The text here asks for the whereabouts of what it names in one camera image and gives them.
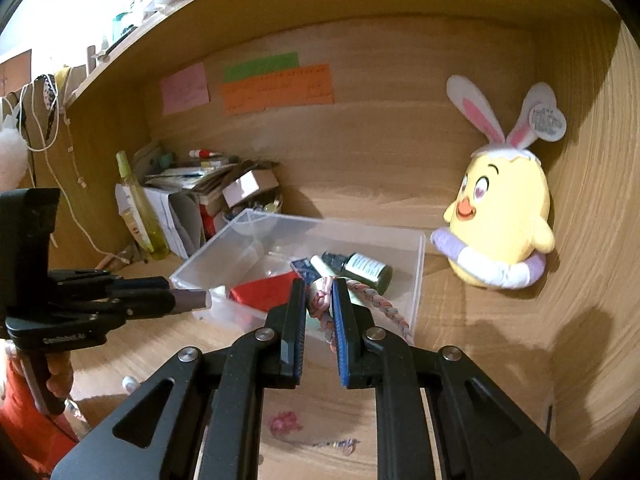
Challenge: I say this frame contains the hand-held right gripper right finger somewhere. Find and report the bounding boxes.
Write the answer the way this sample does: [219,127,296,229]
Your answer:
[331,276,583,480]

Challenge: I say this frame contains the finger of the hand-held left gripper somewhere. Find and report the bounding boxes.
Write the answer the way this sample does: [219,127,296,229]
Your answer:
[107,289,177,321]
[105,275,172,296]

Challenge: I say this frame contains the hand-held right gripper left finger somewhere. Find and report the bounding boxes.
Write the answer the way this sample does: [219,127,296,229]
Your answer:
[60,277,307,480]

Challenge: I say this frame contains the braided bracelet with charm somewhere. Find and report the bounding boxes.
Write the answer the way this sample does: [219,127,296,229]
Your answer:
[306,276,416,346]

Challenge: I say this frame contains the red foil packet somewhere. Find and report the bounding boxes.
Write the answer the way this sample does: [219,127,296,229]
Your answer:
[229,271,301,313]

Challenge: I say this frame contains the blue foil packet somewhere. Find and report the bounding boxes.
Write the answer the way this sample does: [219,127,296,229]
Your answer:
[291,257,321,286]

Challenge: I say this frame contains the dark green pump bottle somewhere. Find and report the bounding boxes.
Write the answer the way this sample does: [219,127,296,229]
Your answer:
[321,251,394,296]

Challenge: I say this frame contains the clear plastic drawer bin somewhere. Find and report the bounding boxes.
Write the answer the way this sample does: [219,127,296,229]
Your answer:
[169,208,427,346]

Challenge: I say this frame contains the person's left hand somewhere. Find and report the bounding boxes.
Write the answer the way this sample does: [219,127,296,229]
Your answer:
[49,349,77,402]

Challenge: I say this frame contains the yellow green spray bottle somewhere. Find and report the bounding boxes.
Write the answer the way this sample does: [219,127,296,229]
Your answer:
[116,151,171,261]

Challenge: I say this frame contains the white tube with green print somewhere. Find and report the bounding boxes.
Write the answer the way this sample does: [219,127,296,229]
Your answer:
[116,182,151,253]

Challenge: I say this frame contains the folded white papers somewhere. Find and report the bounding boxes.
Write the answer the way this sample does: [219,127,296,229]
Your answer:
[142,185,203,259]

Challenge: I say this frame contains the pink flower hair clip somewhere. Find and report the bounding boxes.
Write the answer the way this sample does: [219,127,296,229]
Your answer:
[270,411,303,436]

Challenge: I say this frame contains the red box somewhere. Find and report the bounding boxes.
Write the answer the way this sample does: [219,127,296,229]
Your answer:
[200,202,226,241]

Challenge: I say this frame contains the white fluffy plush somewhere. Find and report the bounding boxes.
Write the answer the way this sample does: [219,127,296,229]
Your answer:
[0,127,28,191]

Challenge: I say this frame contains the stack of paper leaflets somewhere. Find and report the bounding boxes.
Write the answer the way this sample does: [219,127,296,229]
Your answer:
[142,152,241,196]

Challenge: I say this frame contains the small white cardboard box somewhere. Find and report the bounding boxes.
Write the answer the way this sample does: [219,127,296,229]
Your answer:
[221,167,281,209]

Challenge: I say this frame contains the pink paper note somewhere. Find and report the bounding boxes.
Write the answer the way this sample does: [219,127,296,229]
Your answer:
[160,62,211,117]

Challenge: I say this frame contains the yellow chick plush bunny ears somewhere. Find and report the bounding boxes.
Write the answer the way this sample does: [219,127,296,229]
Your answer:
[430,75,568,292]

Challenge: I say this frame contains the orange paper note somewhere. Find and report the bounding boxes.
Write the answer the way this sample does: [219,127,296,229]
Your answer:
[220,63,335,113]

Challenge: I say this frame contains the green paper note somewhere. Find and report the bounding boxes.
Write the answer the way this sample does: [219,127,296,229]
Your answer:
[222,51,301,83]

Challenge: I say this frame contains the teal bottle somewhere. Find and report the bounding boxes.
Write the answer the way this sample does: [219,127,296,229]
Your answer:
[111,10,138,36]

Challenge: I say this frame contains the white cable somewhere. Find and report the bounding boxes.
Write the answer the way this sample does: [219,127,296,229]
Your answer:
[30,75,133,263]

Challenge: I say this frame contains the small beaded chain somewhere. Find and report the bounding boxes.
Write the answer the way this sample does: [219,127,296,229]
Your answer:
[312,437,361,457]

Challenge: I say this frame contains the beige beaded cord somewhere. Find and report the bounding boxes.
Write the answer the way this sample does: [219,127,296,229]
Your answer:
[62,80,88,188]

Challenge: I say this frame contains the hanging patterned strap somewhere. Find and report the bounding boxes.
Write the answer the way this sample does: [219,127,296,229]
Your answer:
[15,72,66,153]

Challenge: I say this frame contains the orange wall board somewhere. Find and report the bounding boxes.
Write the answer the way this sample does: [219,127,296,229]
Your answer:
[0,50,33,96]

